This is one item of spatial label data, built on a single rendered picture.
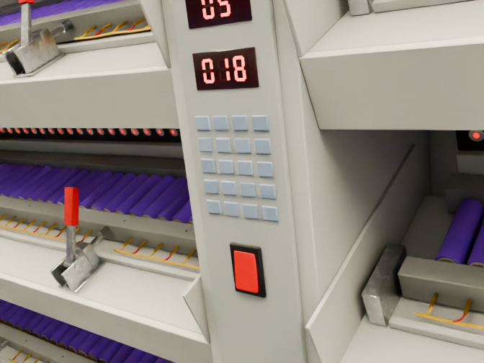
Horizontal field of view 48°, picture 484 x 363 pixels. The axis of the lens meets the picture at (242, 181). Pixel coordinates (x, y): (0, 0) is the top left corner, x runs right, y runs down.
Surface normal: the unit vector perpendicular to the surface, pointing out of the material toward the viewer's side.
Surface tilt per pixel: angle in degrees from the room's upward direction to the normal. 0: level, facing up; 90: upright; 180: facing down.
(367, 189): 90
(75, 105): 111
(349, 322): 90
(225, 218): 90
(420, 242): 21
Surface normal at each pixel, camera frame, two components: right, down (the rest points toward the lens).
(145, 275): -0.32, -0.80
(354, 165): 0.79, 0.06
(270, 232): -0.60, 0.26
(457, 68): -0.52, 0.59
